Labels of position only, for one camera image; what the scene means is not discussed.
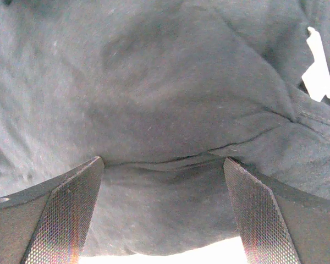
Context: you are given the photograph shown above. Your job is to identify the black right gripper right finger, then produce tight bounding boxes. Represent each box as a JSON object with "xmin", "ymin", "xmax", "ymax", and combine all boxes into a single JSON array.
[{"xmin": 223, "ymin": 158, "xmax": 330, "ymax": 263}]

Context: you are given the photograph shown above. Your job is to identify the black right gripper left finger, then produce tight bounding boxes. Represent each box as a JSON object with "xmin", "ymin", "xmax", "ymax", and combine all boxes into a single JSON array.
[{"xmin": 0, "ymin": 157, "xmax": 105, "ymax": 263}]

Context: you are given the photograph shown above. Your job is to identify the black t shirt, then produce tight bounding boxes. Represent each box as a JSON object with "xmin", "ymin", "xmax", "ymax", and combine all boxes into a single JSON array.
[{"xmin": 0, "ymin": 1, "xmax": 330, "ymax": 256}]

